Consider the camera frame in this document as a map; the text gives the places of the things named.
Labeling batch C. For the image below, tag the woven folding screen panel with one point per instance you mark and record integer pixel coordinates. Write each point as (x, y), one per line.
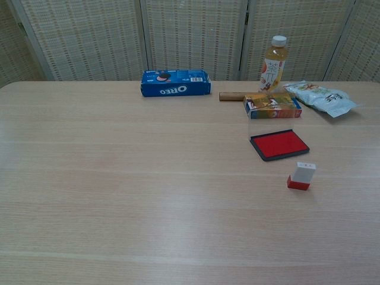
(193, 38)
(12, 53)
(89, 38)
(302, 26)
(359, 50)

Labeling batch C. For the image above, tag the orange tea bottle white cap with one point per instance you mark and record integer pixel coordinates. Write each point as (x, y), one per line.
(271, 68)

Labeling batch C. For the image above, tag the blue yellow printed carton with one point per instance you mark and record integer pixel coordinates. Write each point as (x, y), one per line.
(267, 104)

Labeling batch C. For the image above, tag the white red stamp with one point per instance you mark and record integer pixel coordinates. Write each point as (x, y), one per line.
(302, 175)

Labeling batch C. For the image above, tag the blue Oreo cookie box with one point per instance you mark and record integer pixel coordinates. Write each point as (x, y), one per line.
(175, 89)

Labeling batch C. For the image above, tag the pale green snack bag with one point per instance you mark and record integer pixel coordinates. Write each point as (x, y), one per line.
(320, 99)

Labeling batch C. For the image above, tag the red ink pad clear lid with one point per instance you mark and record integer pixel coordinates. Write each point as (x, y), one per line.
(282, 145)

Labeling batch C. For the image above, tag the brown wooden stick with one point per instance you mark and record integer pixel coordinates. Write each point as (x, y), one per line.
(230, 96)

